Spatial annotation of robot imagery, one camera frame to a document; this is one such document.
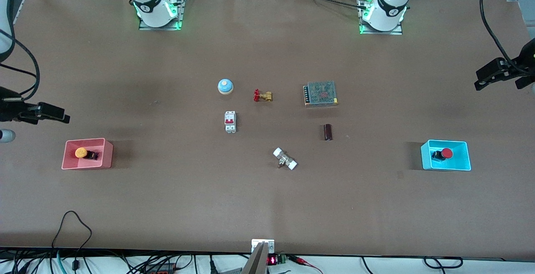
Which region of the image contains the yellow push button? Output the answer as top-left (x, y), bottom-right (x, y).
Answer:
top-left (75, 147), bottom-right (100, 161)

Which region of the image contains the metal mesh power supply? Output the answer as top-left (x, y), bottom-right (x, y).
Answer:
top-left (303, 81), bottom-right (339, 107)

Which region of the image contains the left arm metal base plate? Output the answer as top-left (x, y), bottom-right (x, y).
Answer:
top-left (359, 0), bottom-right (404, 36)

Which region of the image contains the right arm black wrist cable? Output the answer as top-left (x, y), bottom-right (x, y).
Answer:
top-left (0, 27), bottom-right (41, 99)

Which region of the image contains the aluminium camera pole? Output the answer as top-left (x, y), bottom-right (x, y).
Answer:
top-left (242, 242), bottom-right (269, 274)

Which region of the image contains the white capped pipe fitting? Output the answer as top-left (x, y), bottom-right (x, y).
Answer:
top-left (273, 147), bottom-right (298, 171)

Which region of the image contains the black looped cable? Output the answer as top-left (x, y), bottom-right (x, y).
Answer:
top-left (52, 210), bottom-right (93, 266)

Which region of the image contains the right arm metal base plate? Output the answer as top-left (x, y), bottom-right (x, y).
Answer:
top-left (138, 0), bottom-right (186, 31)

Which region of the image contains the cyan plastic box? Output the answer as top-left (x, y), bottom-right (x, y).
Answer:
top-left (420, 139), bottom-right (472, 171)

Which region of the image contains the red clip wire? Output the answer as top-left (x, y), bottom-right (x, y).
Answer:
top-left (288, 255), bottom-right (324, 274)

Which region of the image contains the pink plastic box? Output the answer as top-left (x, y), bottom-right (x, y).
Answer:
top-left (61, 138), bottom-right (114, 170)

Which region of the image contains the red push button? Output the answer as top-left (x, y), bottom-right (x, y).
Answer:
top-left (431, 148), bottom-right (454, 161)

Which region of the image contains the white pole mounting bracket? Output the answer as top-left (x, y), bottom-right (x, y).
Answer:
top-left (251, 239), bottom-right (275, 254)

